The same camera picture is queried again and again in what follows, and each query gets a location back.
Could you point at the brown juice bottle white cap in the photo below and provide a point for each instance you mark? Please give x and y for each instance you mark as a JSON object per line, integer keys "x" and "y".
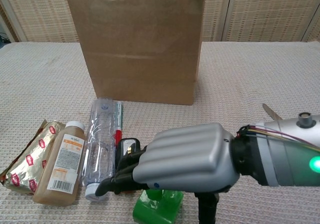
{"x": 60, "y": 164}

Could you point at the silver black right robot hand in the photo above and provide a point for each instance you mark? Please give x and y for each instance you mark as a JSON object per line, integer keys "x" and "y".
{"x": 187, "y": 159}

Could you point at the gold foil snack packet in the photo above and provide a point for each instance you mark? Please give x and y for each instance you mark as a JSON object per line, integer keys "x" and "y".
{"x": 27, "y": 156}

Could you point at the white woven tablecloth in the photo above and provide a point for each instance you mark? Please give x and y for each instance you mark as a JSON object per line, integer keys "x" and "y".
{"x": 37, "y": 83}

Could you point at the brown paper bag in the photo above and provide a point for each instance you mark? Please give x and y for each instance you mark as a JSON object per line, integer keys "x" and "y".
{"x": 140, "y": 46}

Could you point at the woven bamboo folding screen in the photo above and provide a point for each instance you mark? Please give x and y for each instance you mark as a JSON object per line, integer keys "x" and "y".
{"x": 262, "y": 11}

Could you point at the metal table knife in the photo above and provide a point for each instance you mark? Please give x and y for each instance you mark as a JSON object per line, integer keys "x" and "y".
{"x": 271, "y": 111}

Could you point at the green toy building block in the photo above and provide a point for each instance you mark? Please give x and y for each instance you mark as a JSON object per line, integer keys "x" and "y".
{"x": 155, "y": 209}

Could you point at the black ink bottle red cap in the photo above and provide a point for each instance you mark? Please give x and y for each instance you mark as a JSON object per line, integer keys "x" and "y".
{"x": 130, "y": 145}

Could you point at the clear plastic water bottle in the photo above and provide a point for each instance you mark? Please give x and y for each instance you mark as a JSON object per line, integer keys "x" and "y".
{"x": 100, "y": 138}

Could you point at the red capped marker pen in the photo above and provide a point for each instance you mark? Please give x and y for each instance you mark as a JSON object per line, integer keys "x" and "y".
{"x": 119, "y": 133}

